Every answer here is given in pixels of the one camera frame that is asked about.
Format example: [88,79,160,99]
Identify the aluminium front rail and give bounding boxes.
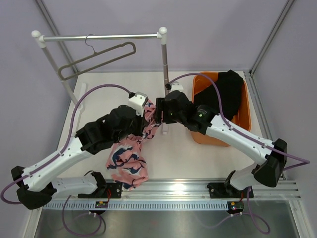
[32,179,302,200]

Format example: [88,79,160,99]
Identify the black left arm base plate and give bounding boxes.
[78,182,123,199]

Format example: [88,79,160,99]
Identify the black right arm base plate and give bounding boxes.
[207,182,248,198]

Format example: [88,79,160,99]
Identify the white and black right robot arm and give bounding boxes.
[155,90,287,197]

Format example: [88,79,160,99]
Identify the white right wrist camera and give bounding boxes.
[165,82,184,92]

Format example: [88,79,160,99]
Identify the grey metal hanger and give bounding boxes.
[58,34,137,81]

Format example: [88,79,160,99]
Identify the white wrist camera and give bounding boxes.
[165,82,184,92]
[128,92,148,117]

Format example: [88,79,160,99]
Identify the black shorts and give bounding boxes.
[193,70,244,120]

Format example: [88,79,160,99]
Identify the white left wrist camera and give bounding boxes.
[128,92,148,117]

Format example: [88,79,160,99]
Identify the orange plastic basket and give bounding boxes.
[190,71,252,147]

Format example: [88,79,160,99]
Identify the pink shark print shorts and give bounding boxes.
[106,101,160,191]

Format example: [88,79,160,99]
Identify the silver clothes rack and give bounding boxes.
[31,26,169,105]

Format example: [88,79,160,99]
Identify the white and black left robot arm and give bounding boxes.
[11,105,146,210]

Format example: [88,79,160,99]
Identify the white slotted cable duct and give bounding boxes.
[44,200,228,211]

